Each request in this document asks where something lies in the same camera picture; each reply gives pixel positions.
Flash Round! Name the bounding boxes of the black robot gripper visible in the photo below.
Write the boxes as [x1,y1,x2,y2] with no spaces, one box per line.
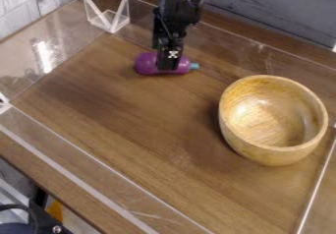
[152,0,205,71]

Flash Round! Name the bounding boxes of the purple toy eggplant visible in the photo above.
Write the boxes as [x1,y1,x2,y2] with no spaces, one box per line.
[133,52,200,76]

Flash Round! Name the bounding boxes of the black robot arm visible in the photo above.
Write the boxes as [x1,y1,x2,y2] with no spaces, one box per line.
[152,0,204,71]

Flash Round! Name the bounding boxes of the brown wooden bowl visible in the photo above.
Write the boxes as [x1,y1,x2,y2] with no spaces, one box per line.
[217,75,328,166]

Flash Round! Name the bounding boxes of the clear acrylic corner bracket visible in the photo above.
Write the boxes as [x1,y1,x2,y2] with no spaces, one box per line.
[84,0,129,33]

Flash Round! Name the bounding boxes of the clear acrylic tray wall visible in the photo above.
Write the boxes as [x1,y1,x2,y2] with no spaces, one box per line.
[0,0,336,234]

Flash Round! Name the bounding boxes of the black clamp with cable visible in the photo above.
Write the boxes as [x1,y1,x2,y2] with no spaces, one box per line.
[0,187,73,234]

